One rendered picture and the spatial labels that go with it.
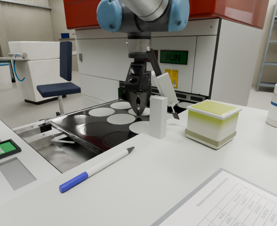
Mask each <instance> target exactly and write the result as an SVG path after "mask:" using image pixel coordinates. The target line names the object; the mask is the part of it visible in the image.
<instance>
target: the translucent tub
mask: <svg viewBox="0 0 277 226"><path fill-rule="evenodd" d="M186 109H187V110H188V120H187V128H186V129H185V134H186V136H187V137H188V138H190V139H193V140H195V141H197V142H200V143H202V144H204V145H206V146H209V147H211V148H213V149H219V148H220V147H222V146H223V145H225V144H226V143H227V142H229V141H230V140H232V139H233V138H234V136H235V135H236V132H237V131H236V126H237V120H238V115H239V112H240V111H242V108H239V107H235V106H231V105H227V104H222V103H218V102H214V101H210V100H205V101H202V102H199V103H196V104H193V105H190V106H187V107H186Z"/></svg>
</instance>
